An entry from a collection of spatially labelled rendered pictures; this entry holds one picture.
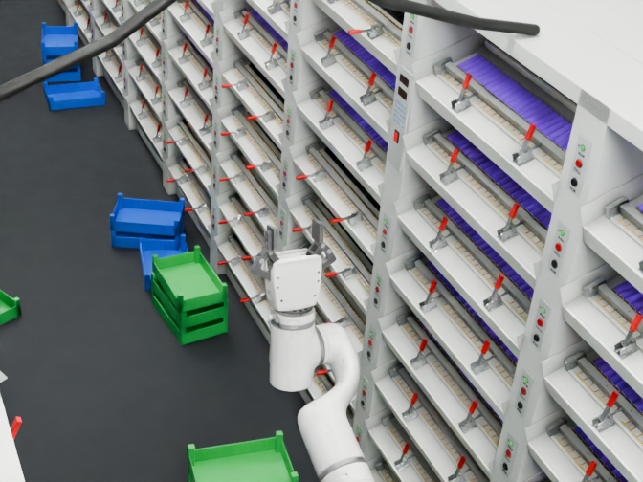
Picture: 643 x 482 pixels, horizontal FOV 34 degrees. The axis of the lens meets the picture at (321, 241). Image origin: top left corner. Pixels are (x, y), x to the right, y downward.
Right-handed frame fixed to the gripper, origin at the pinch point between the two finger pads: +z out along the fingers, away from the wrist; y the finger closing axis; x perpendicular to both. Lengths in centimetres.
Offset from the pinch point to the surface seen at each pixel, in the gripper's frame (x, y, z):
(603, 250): 16, 60, -7
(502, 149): -21, 61, 4
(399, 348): -68, 67, -67
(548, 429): -2, 67, -58
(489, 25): -16, 51, 33
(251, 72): -199, 76, -11
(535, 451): -1, 63, -63
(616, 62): -1, 73, 26
